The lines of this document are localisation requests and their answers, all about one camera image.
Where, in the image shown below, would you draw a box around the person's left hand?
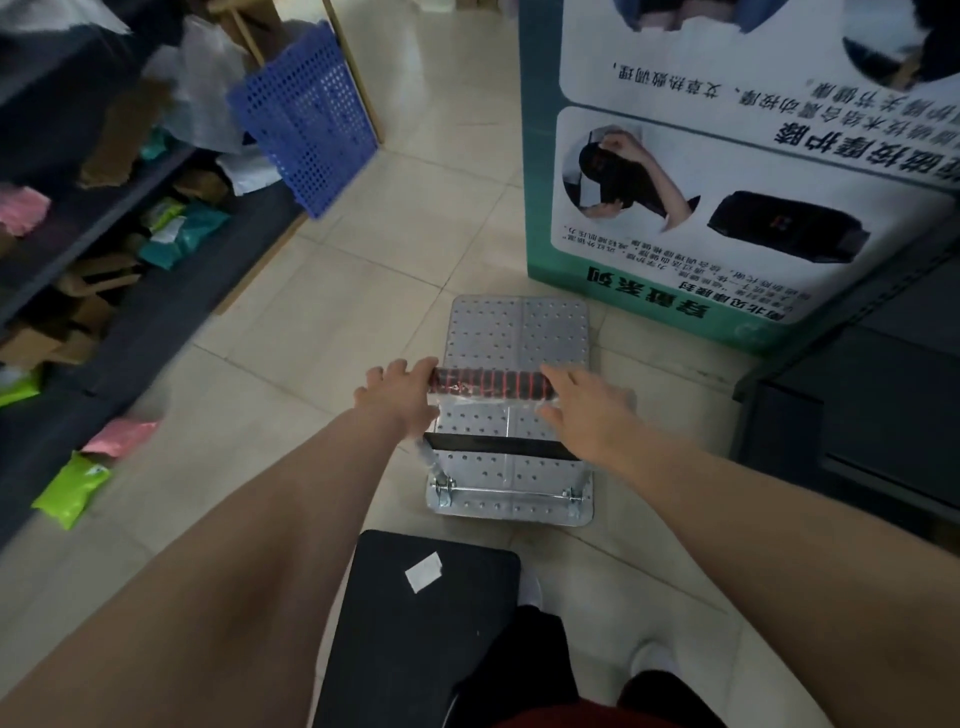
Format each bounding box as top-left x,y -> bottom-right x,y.
352,357 -> 441,441

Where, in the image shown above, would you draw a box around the person's right hand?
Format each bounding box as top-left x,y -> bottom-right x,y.
535,363 -> 648,472

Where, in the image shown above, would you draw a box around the grey perforated platform cart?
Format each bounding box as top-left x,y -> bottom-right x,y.
417,294 -> 609,528

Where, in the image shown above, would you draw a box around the person's right forearm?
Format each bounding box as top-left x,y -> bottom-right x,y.
596,433 -> 960,728

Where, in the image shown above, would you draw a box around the person's left forearm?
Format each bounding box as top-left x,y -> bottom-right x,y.
0,408 -> 402,728

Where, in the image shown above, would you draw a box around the small white plastic bag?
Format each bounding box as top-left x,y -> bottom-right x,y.
216,146 -> 284,198

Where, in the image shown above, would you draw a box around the person's black trousers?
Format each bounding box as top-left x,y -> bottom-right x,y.
448,603 -> 727,728

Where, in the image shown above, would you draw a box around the teal packet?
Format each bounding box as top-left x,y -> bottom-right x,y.
138,204 -> 232,272

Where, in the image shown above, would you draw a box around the blue plastic basket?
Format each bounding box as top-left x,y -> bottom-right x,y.
226,21 -> 379,220

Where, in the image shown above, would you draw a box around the person's white right shoe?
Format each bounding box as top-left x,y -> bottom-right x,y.
628,639 -> 682,682

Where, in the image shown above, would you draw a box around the black parcel with white label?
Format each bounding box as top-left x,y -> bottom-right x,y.
311,529 -> 523,728

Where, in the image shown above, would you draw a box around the green and white packet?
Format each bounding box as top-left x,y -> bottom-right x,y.
141,195 -> 186,234

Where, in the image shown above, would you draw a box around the pink packet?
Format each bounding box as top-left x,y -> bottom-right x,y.
0,185 -> 53,238
80,417 -> 163,459

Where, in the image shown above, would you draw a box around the wooden board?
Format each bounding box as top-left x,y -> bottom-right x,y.
322,0 -> 386,146

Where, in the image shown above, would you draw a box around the person's red shirt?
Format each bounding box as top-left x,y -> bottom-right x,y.
491,699 -> 680,728

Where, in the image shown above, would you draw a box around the brown cardboard box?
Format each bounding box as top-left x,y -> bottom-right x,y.
56,251 -> 145,300
0,296 -> 114,372

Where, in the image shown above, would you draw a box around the black shelf unit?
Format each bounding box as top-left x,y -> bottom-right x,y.
731,216 -> 960,543

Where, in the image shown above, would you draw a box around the bright green packet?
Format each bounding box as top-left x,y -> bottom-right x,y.
31,452 -> 114,532

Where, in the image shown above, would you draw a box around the dark grey shelf rack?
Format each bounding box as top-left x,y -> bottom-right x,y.
0,0 -> 310,550

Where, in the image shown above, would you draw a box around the torn brown cardboard piece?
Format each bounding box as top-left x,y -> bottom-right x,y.
78,78 -> 175,190

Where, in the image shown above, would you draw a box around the teal and white advertising board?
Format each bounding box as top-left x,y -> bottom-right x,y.
519,0 -> 960,355

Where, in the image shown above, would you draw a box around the light green packet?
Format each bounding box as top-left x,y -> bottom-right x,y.
0,367 -> 43,411

